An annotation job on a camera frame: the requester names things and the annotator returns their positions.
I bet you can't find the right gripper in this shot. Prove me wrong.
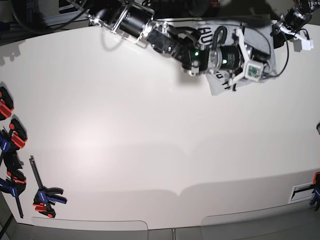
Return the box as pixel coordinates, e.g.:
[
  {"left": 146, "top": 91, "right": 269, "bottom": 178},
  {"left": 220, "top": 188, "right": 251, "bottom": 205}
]
[{"left": 208, "top": 44, "right": 270, "bottom": 75}]

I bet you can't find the small blue bar clamp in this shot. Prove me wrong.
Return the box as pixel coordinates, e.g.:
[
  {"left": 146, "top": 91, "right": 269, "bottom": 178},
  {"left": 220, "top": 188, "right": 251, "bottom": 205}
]
[{"left": 29, "top": 155, "right": 68, "bottom": 219}]

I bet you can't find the red black clamp top left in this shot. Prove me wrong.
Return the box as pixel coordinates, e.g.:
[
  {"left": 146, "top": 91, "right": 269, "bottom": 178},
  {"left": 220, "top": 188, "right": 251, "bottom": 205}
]
[{"left": 0, "top": 86, "right": 14, "bottom": 121}]

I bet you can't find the dark object at right edge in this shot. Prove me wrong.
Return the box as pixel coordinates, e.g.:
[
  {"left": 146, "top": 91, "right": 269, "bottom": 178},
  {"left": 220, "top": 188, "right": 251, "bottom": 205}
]
[{"left": 316, "top": 122, "right": 320, "bottom": 135}]

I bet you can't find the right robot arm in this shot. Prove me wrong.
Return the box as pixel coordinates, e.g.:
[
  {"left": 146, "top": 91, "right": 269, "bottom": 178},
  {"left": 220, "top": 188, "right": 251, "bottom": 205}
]
[{"left": 87, "top": 0, "right": 264, "bottom": 80}]

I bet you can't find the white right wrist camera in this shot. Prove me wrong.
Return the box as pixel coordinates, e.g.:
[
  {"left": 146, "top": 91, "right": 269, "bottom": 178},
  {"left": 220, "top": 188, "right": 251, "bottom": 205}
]
[{"left": 227, "top": 28, "right": 264, "bottom": 87}]

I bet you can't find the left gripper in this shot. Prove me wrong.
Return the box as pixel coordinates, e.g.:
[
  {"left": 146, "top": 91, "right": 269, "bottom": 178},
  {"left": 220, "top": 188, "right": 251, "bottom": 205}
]
[{"left": 271, "top": 14, "right": 307, "bottom": 49}]

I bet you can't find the blue red bar clamp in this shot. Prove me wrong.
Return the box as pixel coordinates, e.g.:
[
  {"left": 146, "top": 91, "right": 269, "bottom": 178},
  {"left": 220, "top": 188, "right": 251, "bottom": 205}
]
[{"left": 0, "top": 118, "right": 28, "bottom": 163}]

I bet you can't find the blue black bar clamp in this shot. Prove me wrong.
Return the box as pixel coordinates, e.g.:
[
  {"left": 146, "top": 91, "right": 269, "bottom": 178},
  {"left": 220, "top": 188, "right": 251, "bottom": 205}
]
[{"left": 0, "top": 151, "right": 27, "bottom": 218}]

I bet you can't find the blue clamp at right edge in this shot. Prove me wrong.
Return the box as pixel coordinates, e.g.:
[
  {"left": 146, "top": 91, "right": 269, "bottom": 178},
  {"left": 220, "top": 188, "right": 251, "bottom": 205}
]
[{"left": 293, "top": 172, "right": 320, "bottom": 212}]

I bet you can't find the grey T-shirt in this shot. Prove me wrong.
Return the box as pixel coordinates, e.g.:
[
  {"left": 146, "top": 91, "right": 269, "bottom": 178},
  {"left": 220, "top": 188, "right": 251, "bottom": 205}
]
[{"left": 194, "top": 20, "right": 278, "bottom": 96}]

